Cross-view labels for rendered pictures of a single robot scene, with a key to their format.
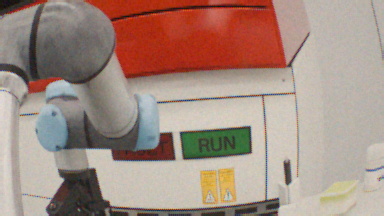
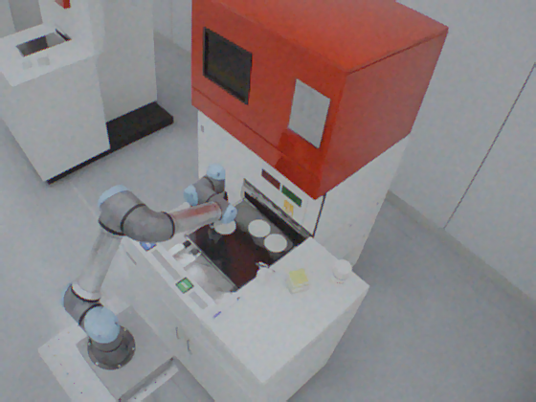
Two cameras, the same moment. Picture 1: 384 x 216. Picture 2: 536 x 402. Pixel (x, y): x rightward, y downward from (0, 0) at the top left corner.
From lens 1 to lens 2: 1.31 m
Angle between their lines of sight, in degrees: 44
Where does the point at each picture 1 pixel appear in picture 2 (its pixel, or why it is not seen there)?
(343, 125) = (450, 142)
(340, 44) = (470, 109)
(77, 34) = (143, 238)
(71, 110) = (202, 196)
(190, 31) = (287, 167)
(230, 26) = (301, 174)
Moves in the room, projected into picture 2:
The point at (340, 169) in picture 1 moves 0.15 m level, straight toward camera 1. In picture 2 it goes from (440, 159) to (432, 167)
